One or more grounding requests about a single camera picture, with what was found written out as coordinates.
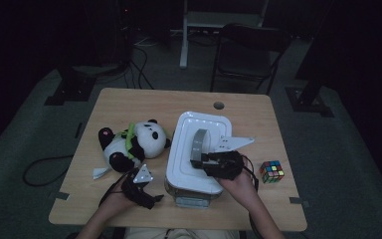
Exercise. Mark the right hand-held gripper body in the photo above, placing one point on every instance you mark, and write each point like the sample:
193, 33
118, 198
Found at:
225, 164

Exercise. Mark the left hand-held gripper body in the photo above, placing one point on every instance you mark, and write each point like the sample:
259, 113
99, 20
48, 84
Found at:
139, 194

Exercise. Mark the white metal table frame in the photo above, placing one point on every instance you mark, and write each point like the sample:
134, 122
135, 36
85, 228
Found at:
212, 19

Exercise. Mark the colourful puzzle cube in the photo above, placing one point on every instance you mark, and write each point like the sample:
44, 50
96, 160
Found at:
272, 172

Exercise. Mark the dark equipment tower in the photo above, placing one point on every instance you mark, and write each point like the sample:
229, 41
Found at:
116, 33

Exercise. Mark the black stand base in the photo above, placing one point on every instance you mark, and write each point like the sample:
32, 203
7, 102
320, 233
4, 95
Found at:
306, 103
71, 91

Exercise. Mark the black folding chair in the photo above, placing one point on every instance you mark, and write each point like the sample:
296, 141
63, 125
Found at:
245, 59

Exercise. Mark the person's beige trousers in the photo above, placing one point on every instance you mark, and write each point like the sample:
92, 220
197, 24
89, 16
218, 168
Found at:
179, 234

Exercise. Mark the grey tape piece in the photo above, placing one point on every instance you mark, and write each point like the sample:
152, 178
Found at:
62, 195
298, 200

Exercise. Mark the panda plush toy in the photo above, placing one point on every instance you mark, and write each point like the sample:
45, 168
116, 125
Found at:
147, 141

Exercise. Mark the person's left hand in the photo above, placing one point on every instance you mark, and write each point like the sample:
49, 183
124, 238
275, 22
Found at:
117, 200

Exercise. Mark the person's right hand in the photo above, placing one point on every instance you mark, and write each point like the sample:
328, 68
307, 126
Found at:
242, 189

